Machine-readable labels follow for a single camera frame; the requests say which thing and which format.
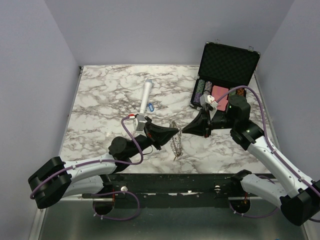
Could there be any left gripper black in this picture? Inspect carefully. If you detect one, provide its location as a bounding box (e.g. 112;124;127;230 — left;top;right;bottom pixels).
127;121;179;159

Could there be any white microphone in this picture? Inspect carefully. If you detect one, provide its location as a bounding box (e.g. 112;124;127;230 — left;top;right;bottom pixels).
139;79;153;115

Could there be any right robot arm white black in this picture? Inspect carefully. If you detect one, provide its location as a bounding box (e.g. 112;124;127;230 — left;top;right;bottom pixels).
182;94;320;226

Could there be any black mounting rail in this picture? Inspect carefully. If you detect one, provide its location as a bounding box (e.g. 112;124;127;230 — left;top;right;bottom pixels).
83;173;251;209

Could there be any black poker chip case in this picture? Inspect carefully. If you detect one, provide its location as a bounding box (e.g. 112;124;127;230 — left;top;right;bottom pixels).
190;42;261;109

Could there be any orange black chip stack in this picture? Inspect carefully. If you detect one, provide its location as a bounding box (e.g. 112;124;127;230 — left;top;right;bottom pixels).
236;88;246;97

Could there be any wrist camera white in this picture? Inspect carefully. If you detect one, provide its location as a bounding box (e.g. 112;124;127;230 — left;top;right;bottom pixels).
200;94;219;115
133;114;147;132

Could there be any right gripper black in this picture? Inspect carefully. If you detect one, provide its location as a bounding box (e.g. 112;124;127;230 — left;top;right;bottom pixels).
182;107;237;138

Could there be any metal keyring disc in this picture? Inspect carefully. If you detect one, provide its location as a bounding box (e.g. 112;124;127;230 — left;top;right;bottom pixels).
169;121;183;156

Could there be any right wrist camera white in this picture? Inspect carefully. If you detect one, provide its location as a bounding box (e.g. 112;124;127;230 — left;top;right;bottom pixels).
200;94;219;115

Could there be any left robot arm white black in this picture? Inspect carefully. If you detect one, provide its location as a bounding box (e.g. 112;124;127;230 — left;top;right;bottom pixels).
28;114;179;209

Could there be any blue tag key by microphone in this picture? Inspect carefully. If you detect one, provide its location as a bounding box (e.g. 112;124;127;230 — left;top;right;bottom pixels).
147;102;155;112

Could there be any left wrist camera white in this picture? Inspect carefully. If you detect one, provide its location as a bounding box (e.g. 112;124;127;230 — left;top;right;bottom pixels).
133;114;147;132

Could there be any purple green chip stack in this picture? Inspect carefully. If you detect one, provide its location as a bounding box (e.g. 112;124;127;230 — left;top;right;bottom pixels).
192;79;205;105

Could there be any purple grey chip stack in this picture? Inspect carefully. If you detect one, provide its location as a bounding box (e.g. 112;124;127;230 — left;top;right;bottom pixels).
202;81;213;95

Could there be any red playing cards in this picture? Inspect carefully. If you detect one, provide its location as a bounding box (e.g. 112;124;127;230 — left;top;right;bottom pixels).
211;85;229;112

